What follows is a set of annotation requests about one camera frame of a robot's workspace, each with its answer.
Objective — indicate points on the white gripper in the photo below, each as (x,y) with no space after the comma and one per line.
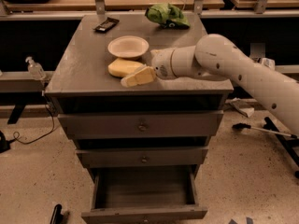
(161,63)

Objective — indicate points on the white paper bowl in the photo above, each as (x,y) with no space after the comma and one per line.
(128,47)

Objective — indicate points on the yellow sponge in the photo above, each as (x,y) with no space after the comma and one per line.
(121,67)

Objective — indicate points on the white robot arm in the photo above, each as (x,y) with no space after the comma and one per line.
(215,55)

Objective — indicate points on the grey drawer cabinet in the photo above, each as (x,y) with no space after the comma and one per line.
(81,82)

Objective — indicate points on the grey top drawer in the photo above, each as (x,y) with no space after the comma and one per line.
(140,125)

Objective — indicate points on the grey middle drawer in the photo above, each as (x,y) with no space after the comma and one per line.
(137,157)

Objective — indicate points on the grey open bottom drawer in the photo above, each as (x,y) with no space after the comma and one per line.
(144,195)

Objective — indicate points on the black snack wrapper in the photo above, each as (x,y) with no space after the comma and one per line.
(106,25)

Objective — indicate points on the folded paper on floor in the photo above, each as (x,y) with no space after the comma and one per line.
(242,107)

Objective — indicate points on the clear sanitizer pump bottle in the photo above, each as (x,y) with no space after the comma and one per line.
(35,69)

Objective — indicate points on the black stand legs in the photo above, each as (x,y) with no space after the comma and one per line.
(288,144)

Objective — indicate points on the black device left edge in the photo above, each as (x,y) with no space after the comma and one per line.
(4,144)

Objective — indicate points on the black object bottom left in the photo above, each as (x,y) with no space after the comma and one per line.
(59,216)

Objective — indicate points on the black handled floor tool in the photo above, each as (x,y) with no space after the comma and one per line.
(240,126)

